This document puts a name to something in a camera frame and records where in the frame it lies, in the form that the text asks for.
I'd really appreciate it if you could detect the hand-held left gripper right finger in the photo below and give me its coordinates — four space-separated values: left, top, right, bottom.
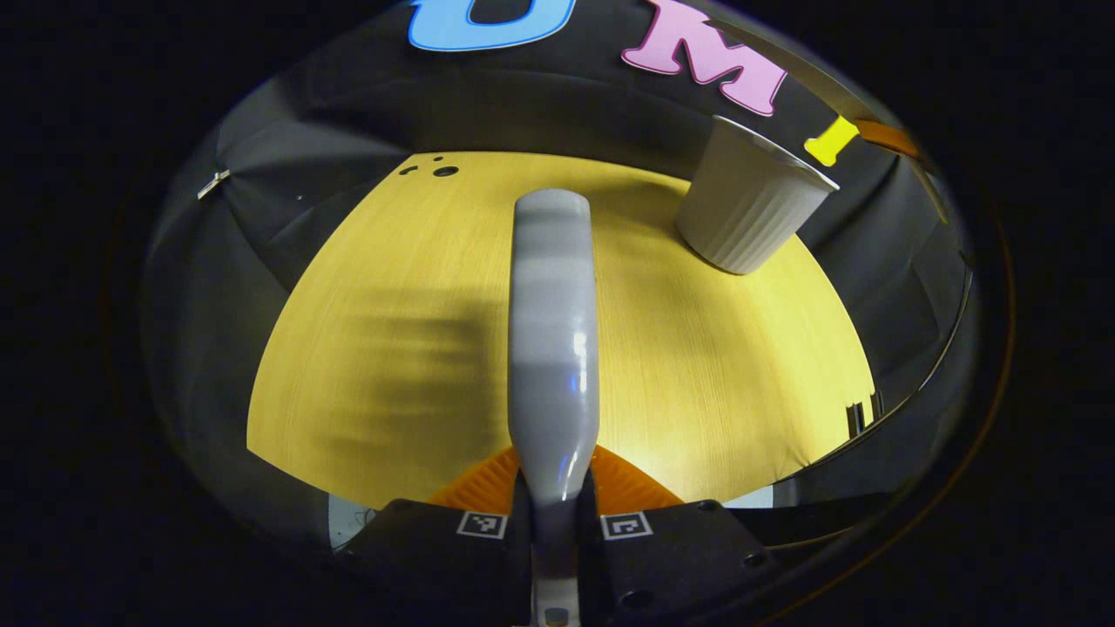
577 444 778 627

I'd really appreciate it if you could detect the wooden desktop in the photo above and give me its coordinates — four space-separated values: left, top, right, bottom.
247 151 876 510

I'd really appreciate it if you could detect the small grey broom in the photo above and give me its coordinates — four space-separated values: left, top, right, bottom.
508 188 600 627

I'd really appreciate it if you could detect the right gripper grey cable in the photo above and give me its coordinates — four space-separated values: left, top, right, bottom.
771 268 975 482

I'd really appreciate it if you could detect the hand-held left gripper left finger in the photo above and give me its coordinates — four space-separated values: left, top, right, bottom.
335 444 534 627

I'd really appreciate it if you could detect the grey ribbed garbage bin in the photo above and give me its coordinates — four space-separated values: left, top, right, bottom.
675 115 840 276

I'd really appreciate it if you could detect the black desk edge bracket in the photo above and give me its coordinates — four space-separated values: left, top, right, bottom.
846 391 883 438

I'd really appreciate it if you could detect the black backdrop cloth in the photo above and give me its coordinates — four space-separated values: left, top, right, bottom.
144 0 976 523

